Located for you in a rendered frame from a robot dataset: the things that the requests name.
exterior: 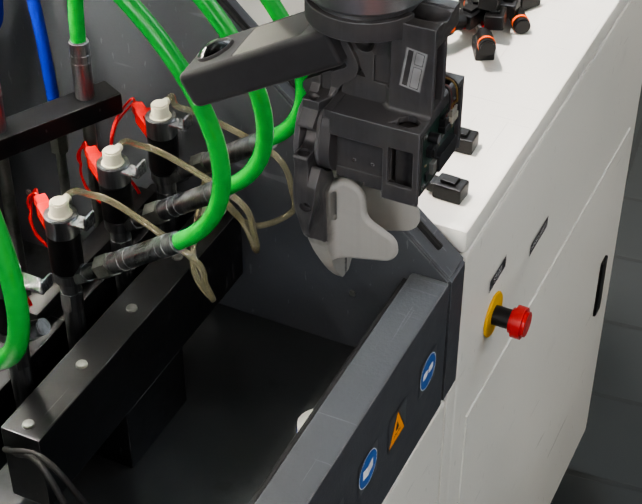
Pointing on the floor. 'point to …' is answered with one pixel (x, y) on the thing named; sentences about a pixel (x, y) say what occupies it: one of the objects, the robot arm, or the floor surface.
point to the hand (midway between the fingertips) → (331, 254)
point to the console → (543, 282)
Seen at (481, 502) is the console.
